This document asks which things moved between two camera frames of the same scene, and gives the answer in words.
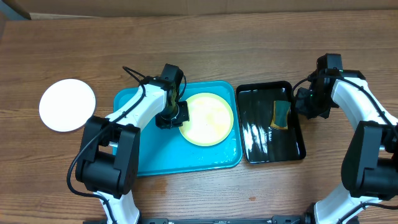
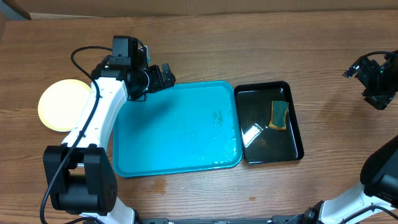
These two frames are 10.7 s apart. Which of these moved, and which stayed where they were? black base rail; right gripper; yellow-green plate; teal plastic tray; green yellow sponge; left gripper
Moved: left gripper; yellow-green plate; right gripper
Stayed: teal plastic tray; green yellow sponge; black base rail
